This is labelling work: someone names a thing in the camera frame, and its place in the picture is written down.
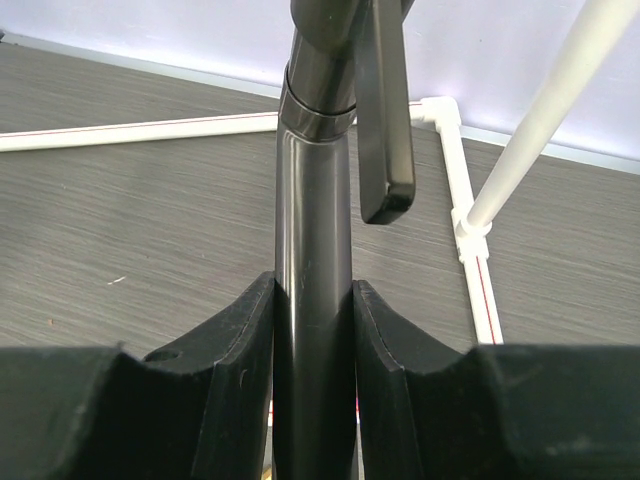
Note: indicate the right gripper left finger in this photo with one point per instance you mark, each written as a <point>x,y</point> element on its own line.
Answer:
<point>195,408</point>

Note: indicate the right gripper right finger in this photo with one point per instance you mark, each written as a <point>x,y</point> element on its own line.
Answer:
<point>515,411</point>

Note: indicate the dark metal long faucet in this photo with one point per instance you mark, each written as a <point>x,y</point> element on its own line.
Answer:
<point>344,103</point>

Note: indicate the white PVC pipe frame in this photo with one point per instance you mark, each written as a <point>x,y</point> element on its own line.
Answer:
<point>597,29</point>

